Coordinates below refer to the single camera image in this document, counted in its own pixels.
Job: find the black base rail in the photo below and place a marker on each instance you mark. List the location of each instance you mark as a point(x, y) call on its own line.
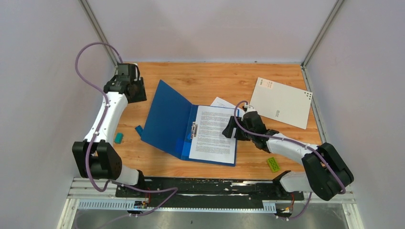
point(191, 195)

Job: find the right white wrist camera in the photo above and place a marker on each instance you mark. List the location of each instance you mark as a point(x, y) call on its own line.
point(249, 108)

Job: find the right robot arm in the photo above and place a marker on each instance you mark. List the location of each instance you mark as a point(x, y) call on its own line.
point(325, 172)

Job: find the blue file folder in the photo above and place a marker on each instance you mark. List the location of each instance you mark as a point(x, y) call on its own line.
point(170, 122)

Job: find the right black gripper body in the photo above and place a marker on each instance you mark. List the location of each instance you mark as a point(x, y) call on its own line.
point(247, 136)

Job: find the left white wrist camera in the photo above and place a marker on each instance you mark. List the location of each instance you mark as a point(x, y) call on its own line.
point(136, 72)

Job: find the blue toy brick plate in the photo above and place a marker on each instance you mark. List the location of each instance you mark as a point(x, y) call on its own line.
point(139, 130)

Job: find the beige card sheet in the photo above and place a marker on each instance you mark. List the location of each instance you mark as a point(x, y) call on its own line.
point(282, 103)

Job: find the green toy brick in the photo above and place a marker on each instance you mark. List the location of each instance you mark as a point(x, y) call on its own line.
point(273, 165)

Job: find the printed paper sheet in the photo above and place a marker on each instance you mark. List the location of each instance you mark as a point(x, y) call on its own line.
point(208, 144)
point(219, 102)

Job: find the teal block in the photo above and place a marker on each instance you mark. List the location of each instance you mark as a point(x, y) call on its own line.
point(118, 138)

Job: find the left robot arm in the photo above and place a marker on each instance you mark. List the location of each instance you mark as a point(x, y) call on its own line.
point(95, 155)

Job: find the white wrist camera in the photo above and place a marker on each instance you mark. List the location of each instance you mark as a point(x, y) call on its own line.
point(249, 108)
point(136, 72)

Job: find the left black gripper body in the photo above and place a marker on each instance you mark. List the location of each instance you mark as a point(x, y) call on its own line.
point(141, 94)

